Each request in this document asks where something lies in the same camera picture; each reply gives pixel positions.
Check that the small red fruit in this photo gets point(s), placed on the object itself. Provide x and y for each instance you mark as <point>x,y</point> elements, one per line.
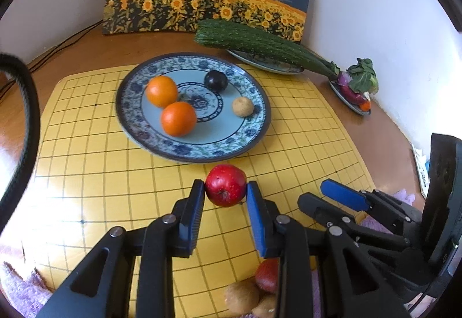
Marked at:
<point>267,274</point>

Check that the yellow grid game board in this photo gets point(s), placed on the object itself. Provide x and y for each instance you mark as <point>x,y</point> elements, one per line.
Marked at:
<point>108,177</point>

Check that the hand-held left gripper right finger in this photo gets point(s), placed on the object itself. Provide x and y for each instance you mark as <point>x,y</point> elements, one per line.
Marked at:
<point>258,220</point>

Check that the small grey dish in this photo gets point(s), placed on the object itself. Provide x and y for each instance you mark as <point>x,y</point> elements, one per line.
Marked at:
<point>344,97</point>

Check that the red onion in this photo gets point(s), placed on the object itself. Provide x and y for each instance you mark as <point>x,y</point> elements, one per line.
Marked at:
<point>348,90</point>

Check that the small orange tomato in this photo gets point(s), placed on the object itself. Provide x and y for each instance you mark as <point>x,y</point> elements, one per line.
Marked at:
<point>366,106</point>

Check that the blue patterned plate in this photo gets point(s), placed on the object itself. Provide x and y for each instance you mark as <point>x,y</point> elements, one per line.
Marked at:
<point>216,137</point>

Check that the dark purple plum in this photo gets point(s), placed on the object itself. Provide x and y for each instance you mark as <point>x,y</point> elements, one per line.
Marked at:
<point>216,80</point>

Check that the long green cucumber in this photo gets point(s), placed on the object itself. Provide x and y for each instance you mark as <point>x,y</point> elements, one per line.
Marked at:
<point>252,38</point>

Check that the orange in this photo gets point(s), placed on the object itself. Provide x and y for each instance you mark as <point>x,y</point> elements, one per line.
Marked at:
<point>162,91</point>
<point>179,119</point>

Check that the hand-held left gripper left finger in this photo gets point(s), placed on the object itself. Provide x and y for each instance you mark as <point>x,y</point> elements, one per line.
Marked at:
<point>191,217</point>

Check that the brown kiwi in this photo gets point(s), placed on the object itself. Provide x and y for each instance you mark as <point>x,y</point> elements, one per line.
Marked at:
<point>242,298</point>
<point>265,307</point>

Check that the grey oval plate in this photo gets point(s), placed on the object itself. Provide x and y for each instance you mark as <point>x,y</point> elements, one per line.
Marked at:
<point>267,66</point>

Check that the purple fuzzy cloth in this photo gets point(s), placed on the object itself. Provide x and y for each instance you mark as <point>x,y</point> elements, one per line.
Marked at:
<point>21,289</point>

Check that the round brown fruit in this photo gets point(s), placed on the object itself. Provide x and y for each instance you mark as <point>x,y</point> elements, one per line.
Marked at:
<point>242,106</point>

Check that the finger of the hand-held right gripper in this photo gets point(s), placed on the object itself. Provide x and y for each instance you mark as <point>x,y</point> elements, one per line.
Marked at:
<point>343,193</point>
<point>325,211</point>

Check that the red apple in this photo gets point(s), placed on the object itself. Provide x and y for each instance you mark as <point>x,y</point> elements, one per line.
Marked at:
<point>225,184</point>

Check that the green leafy vegetable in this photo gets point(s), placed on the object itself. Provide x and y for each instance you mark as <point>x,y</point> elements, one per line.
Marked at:
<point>364,76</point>

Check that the white printed paper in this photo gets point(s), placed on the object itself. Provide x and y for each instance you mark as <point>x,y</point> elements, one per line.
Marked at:
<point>420,166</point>

